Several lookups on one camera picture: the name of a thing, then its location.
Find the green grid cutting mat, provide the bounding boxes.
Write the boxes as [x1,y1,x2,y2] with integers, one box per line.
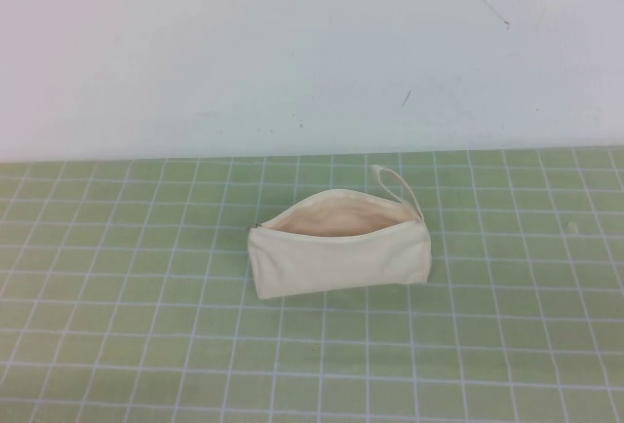
[0,146,624,423]

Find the cream fabric pencil case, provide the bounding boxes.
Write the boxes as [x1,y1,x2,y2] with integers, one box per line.
[247,163,430,301]

